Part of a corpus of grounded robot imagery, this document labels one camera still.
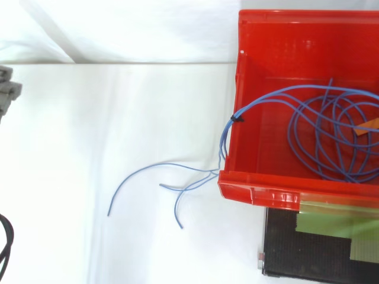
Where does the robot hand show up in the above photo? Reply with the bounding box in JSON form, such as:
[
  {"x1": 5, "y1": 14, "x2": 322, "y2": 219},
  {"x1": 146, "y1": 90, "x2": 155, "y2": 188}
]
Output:
[{"x1": 0, "y1": 65, "x2": 24, "y2": 125}]

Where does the red bin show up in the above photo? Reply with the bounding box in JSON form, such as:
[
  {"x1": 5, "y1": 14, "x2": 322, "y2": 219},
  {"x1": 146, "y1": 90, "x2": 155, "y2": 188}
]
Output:
[{"x1": 218, "y1": 9, "x2": 379, "y2": 213}]

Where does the black stand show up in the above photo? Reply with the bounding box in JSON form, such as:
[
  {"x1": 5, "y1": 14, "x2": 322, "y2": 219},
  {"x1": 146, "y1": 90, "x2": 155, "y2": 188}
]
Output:
[{"x1": 257, "y1": 199, "x2": 379, "y2": 282}]

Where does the orange tape piece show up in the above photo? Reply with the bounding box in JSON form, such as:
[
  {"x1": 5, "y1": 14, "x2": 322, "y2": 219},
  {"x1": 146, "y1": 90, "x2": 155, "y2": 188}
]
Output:
[{"x1": 352, "y1": 117, "x2": 379, "y2": 138}]

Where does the thin black cable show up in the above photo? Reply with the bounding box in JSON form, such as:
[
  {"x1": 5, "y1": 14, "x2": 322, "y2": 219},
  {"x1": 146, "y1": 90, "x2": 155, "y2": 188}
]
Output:
[{"x1": 0, "y1": 213, "x2": 15, "y2": 278}]

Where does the blue cable bundle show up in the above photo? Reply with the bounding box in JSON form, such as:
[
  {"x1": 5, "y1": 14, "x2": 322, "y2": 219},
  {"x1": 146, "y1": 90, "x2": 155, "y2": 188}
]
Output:
[{"x1": 107, "y1": 78, "x2": 379, "y2": 230}]

